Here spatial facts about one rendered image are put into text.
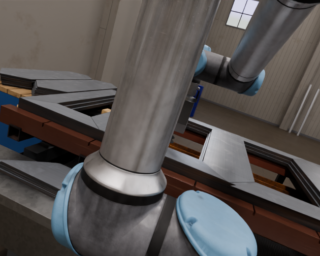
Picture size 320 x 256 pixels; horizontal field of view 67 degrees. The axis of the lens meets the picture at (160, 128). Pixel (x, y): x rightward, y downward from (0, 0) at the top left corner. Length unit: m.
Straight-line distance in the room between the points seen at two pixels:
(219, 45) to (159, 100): 10.69
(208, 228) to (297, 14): 0.31
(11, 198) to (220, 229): 0.59
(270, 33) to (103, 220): 0.37
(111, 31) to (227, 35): 7.40
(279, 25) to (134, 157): 0.29
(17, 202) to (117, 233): 0.49
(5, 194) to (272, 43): 0.73
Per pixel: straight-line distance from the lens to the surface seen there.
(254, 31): 0.47
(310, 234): 0.82
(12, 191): 0.81
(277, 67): 10.74
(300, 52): 10.87
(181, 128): 0.75
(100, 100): 1.31
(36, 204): 0.76
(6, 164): 0.86
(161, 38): 0.27
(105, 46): 4.22
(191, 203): 0.33
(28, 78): 1.40
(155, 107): 0.27
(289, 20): 0.42
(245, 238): 0.34
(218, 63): 0.63
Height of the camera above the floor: 1.14
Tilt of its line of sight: 16 degrees down
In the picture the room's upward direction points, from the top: 18 degrees clockwise
